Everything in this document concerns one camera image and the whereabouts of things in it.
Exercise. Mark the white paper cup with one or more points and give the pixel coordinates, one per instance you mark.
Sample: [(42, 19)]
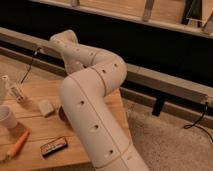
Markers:
[(7, 118)]

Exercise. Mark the white sponge block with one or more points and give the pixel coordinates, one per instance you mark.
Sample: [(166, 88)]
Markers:
[(45, 107)]

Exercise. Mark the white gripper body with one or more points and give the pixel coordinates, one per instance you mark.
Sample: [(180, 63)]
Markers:
[(71, 65)]

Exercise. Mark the orange carrot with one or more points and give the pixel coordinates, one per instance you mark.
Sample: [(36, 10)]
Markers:
[(16, 147)]

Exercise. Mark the dark purple bowl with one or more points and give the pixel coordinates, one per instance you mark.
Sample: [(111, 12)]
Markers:
[(62, 116)]

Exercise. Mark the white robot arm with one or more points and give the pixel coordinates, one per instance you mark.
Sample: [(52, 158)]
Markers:
[(93, 73)]

